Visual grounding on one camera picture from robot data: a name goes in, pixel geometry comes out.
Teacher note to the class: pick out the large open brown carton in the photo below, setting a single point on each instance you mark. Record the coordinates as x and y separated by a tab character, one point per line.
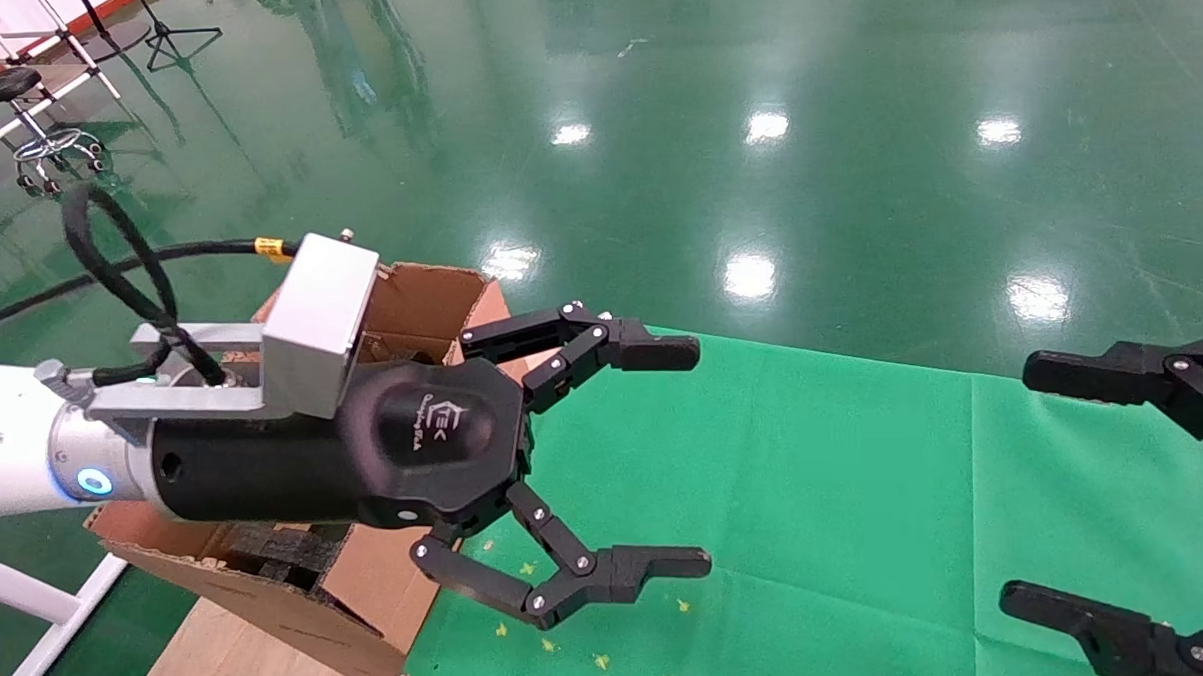
370	596

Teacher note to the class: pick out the black foam block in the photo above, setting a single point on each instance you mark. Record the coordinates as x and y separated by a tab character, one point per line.
279	551

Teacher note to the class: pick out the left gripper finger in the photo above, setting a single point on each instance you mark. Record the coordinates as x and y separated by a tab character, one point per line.
642	352

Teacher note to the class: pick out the green table cloth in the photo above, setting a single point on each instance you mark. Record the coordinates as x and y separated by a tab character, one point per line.
817	491

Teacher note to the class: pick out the black tripod stand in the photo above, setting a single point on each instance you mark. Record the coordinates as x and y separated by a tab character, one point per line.
166	38

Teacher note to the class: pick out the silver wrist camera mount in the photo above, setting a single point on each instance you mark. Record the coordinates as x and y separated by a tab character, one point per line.
316	318

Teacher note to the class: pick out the white metal table frame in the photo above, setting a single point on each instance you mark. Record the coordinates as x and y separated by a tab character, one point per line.
20	588

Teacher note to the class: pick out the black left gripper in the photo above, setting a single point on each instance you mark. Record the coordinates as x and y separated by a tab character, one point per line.
366	456

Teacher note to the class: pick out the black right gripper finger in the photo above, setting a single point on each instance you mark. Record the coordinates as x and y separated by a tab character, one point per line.
1103	371
1123	645

